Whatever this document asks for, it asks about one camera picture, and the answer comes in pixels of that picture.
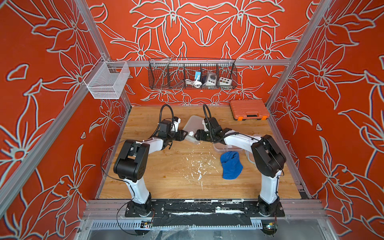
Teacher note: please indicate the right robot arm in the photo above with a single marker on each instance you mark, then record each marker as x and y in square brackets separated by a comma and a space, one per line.
[269, 158]

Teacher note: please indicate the orange tool case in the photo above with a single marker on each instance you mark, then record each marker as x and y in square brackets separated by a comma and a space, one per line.
[249, 109]

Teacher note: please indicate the blue white small box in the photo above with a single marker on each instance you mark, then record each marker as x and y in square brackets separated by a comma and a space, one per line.
[197, 76]

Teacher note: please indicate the clear lunch box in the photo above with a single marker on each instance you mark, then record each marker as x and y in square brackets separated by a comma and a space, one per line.
[221, 148]

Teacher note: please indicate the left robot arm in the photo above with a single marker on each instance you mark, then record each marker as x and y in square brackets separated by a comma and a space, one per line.
[131, 162]

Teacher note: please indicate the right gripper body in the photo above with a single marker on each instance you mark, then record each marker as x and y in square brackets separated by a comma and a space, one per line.
[205, 136]

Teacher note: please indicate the white power adapter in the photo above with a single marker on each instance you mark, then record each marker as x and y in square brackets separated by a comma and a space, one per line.
[210, 80]

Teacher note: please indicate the clear lunch box lid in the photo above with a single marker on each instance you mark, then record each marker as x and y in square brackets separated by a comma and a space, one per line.
[250, 157]

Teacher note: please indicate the white button box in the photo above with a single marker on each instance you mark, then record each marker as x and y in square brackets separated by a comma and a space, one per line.
[225, 82]

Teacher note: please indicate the clear acrylic box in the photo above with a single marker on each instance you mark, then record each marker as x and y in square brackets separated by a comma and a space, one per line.
[105, 82]

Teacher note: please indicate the blue cloth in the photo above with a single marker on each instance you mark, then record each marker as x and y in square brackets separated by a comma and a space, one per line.
[231, 165]

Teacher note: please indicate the black wire basket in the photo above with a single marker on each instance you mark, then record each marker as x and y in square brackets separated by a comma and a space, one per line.
[178, 73]

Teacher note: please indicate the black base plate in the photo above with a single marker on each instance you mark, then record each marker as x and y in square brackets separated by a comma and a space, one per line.
[210, 213]

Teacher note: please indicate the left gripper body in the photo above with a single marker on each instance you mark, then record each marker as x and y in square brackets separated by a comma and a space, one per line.
[173, 136]

